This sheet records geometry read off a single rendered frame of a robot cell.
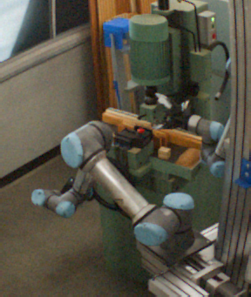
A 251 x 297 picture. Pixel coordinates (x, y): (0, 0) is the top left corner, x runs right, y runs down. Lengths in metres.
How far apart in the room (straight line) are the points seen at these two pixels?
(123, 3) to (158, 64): 1.82
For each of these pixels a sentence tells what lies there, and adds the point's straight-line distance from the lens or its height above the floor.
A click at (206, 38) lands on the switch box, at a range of 3.10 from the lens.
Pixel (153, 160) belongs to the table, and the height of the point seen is 0.88.
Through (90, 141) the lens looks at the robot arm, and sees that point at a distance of 2.39.
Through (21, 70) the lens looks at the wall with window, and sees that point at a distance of 4.25.
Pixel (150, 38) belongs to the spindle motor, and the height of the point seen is 1.43.
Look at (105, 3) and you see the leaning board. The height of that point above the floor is 1.13.
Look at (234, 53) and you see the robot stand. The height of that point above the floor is 1.66.
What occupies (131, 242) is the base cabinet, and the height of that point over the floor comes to 0.32.
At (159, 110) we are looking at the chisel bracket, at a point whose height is 1.04.
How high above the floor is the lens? 2.43
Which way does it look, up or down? 28 degrees down
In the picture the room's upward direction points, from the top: 2 degrees counter-clockwise
